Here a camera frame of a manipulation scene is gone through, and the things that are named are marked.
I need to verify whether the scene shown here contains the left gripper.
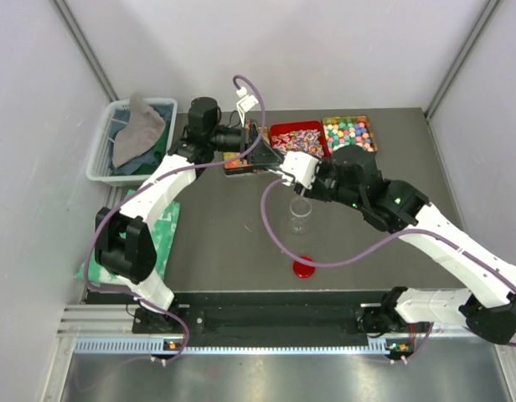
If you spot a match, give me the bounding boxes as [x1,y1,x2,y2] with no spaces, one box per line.
[208,120,282,167]

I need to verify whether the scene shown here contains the gold tin of gummy candies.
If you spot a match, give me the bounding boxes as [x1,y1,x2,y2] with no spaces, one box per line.
[223,124,271,178]

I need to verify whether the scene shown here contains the silver metal scoop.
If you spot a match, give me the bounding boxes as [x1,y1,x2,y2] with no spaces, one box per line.
[250,164,281,174]

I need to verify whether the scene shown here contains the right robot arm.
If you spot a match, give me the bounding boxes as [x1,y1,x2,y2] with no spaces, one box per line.
[284,146,516,344]

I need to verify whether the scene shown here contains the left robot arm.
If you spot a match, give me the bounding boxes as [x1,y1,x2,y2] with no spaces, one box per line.
[85,95,266,332]

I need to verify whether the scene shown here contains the red tin of lollipop candies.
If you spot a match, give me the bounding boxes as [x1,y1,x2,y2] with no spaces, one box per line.
[269,121,330,159]

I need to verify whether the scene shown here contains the patterned tin of pastel candies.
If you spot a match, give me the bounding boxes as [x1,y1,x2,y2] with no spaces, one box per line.
[322,115,378,154]

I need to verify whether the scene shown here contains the clear plastic jar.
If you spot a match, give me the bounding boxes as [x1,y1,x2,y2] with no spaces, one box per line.
[289,197,312,235]

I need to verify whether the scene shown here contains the red jar lid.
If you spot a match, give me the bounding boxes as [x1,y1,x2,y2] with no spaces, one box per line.
[292,255,316,279]

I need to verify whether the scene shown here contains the blue green cloths in basket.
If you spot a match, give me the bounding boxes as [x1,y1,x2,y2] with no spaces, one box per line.
[109,104,174,176]

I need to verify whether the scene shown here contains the grey cloth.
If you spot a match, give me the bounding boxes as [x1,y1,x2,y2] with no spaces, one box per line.
[112,93,165,168]

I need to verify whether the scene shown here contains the green white patterned cloth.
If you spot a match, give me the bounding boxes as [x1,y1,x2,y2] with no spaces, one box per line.
[88,201,181,287]

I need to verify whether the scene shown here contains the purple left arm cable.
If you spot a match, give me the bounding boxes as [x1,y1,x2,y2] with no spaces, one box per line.
[84,75,266,365]

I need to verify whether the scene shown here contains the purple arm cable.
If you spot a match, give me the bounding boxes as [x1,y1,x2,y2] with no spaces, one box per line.
[260,178,516,365]
[84,75,266,365]

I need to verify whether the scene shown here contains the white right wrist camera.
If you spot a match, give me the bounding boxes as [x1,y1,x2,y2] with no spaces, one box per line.
[279,151,320,189]

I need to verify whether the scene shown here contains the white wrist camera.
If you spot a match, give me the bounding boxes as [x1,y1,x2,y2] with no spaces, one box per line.
[279,151,320,189]
[235,86,259,126]

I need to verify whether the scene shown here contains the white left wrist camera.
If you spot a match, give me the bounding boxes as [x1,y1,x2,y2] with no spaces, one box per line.
[235,86,259,126]

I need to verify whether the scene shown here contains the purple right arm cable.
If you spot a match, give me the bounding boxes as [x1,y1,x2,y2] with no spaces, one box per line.
[260,178,516,365]

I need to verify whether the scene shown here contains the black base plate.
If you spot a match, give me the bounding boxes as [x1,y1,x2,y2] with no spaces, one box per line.
[133,302,410,335]

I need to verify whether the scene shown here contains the grey slotted cable duct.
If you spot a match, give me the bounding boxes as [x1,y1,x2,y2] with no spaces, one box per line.
[73,338,414,356]

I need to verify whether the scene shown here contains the aluminium rail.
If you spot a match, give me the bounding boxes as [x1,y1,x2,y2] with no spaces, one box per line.
[56,303,516,338]

